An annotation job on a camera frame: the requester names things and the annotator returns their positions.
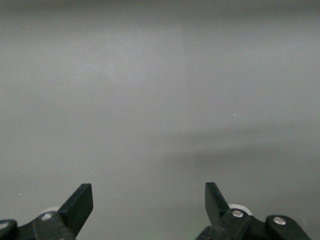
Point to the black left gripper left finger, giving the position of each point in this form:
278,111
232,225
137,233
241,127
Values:
72,215

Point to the dark grey table mat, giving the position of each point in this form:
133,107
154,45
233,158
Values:
125,100

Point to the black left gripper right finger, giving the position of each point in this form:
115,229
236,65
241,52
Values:
220,217

